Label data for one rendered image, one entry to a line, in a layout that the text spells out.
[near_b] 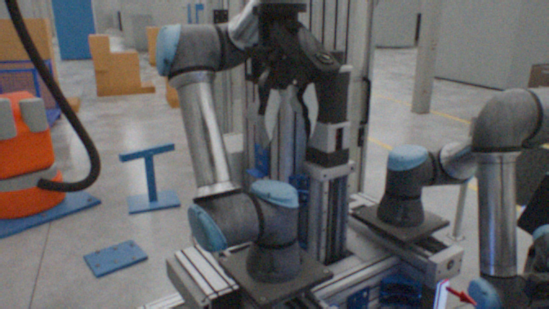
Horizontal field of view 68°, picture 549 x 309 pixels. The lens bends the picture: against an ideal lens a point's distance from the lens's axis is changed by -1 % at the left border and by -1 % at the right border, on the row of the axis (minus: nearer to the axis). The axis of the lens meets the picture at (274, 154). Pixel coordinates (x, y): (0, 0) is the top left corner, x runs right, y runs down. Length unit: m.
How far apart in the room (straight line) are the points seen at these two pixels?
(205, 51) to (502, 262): 0.80
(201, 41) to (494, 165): 0.70
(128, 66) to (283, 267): 8.61
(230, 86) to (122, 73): 7.43
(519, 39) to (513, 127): 9.56
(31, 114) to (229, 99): 2.16
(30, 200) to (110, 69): 5.78
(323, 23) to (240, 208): 0.56
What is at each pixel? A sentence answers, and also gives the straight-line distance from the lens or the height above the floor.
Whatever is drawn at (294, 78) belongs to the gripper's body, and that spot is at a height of 1.58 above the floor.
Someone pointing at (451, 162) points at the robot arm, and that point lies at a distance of 1.30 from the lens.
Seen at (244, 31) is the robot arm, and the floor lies 1.63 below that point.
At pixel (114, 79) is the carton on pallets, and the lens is 9.45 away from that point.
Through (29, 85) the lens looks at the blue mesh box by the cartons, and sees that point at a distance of 6.46.
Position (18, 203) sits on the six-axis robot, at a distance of 4.00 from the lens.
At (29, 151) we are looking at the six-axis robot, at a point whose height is 0.58.
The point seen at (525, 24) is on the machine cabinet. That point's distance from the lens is 10.57.
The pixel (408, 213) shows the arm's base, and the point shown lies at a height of 1.08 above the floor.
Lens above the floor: 1.67
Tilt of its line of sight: 19 degrees down
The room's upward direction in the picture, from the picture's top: straight up
